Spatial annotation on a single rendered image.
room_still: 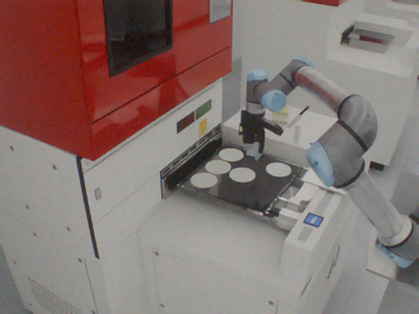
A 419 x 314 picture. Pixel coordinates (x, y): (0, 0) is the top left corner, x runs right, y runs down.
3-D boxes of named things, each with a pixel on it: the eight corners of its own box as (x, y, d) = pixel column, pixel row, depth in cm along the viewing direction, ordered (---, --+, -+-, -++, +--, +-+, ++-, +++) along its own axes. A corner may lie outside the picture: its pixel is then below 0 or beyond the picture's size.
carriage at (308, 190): (276, 226, 157) (277, 220, 155) (311, 177, 183) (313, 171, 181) (297, 234, 153) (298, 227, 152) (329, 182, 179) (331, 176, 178)
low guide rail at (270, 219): (183, 193, 179) (182, 186, 177) (186, 190, 180) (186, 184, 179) (300, 235, 157) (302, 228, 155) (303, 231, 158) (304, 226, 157)
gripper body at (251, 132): (238, 136, 171) (239, 107, 164) (259, 133, 172) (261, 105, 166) (244, 145, 164) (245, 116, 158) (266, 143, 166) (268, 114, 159)
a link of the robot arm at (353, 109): (386, 102, 107) (294, 45, 146) (357, 132, 108) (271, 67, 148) (402, 128, 114) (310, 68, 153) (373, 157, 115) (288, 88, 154)
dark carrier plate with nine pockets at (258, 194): (180, 184, 171) (180, 183, 171) (225, 145, 196) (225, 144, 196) (263, 213, 156) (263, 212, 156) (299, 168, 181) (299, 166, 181)
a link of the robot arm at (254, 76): (253, 77, 149) (242, 68, 156) (251, 105, 155) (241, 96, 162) (273, 74, 151) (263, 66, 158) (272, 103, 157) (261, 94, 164)
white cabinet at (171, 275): (154, 354, 204) (136, 230, 161) (245, 242, 274) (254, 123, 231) (273, 418, 176) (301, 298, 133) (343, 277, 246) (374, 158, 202)
